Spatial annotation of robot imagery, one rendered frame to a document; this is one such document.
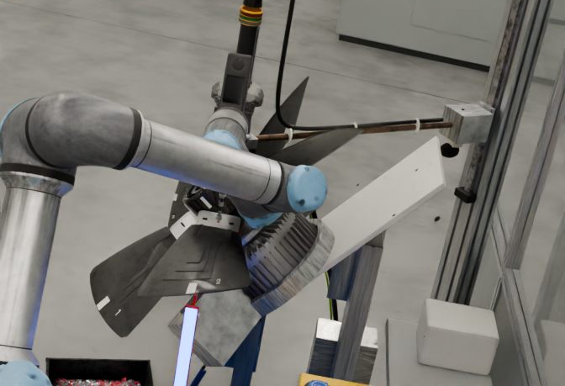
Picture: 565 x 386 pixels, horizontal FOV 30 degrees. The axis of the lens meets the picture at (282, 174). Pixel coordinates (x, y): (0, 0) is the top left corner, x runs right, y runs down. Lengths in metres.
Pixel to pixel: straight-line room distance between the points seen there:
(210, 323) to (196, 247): 0.19
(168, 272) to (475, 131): 0.82
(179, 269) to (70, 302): 2.06
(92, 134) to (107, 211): 3.22
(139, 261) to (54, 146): 0.79
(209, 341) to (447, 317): 0.59
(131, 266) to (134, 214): 2.43
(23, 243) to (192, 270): 0.50
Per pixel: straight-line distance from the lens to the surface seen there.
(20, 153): 1.64
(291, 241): 2.23
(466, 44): 7.65
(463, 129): 2.43
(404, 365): 2.47
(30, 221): 1.63
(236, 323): 2.24
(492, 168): 2.54
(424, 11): 7.60
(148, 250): 2.32
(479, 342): 2.46
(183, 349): 1.94
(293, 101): 2.40
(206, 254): 2.08
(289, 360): 3.93
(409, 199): 2.19
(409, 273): 4.68
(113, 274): 2.35
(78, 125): 1.55
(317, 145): 2.12
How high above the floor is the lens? 2.19
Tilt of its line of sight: 24 degrees down
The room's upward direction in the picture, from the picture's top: 10 degrees clockwise
